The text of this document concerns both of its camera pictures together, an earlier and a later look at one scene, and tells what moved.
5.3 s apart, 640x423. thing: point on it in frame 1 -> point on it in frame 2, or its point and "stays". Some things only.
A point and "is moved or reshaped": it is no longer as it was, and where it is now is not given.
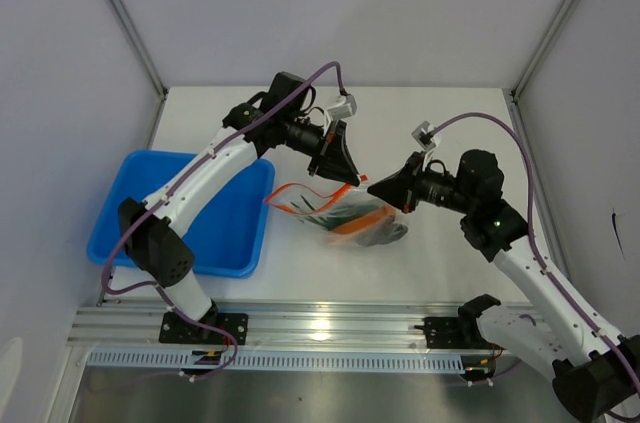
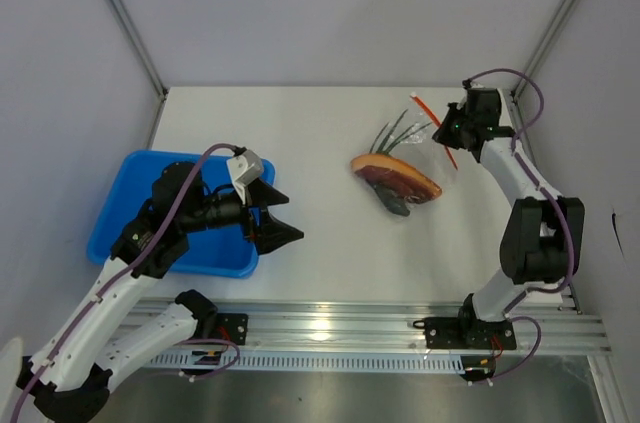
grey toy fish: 385,234 is moved or reshaped
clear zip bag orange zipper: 352,215 -> 409,171
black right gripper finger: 399,189 -> 455,127
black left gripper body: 305,138 -> 226,209
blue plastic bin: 228,237 stays
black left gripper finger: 336,160 -> 263,194
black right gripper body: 439,189 -> 471,122
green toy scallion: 296,205 -> 385,146
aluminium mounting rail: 133,325 stays
